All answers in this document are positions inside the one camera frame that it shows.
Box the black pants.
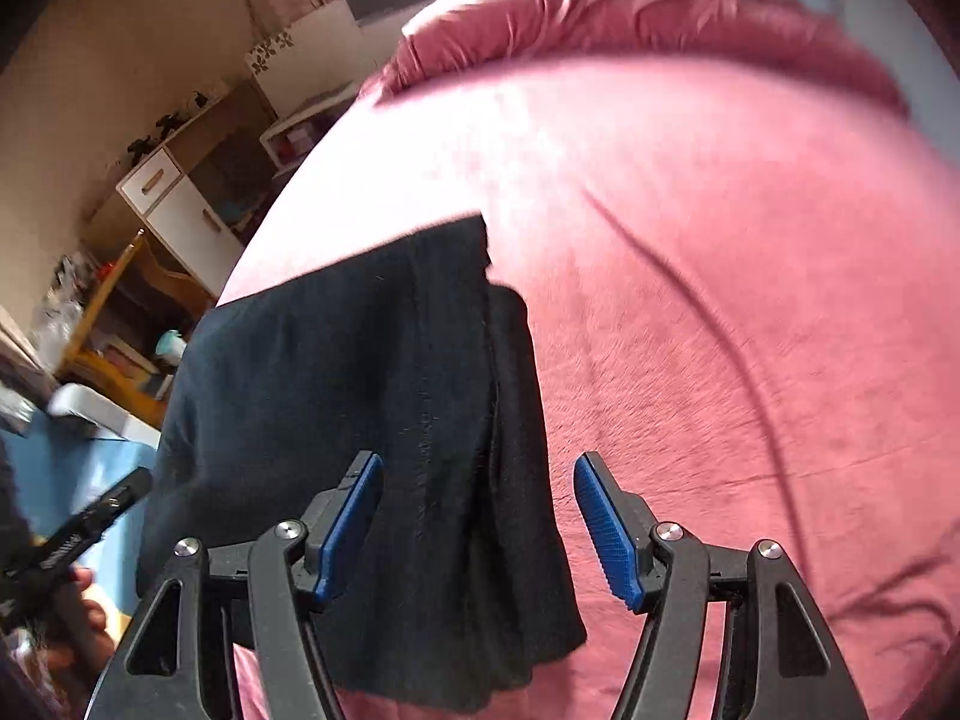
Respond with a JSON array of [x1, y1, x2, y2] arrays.
[[137, 216, 586, 713]]

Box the person's left hand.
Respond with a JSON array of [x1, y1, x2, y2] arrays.
[[31, 567, 116, 694]]

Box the blue yellow play mat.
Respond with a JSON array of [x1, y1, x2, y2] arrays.
[[2, 411, 156, 640]]

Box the teal white cup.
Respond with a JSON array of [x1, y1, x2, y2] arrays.
[[153, 330, 187, 367]]

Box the pink bed sheet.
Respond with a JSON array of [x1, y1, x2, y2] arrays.
[[223, 57, 958, 718]]

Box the clear plastic bag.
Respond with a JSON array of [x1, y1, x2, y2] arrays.
[[29, 250, 98, 374]]

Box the wooden white cabinet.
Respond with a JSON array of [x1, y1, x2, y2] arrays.
[[82, 82, 275, 296]]

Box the white bedside table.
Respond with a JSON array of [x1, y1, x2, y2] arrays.
[[259, 83, 359, 169]]

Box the white floral panel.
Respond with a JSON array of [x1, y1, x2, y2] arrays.
[[245, 0, 374, 117]]

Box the crumpled pink duvet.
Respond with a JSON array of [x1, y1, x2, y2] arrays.
[[359, 0, 910, 115]]

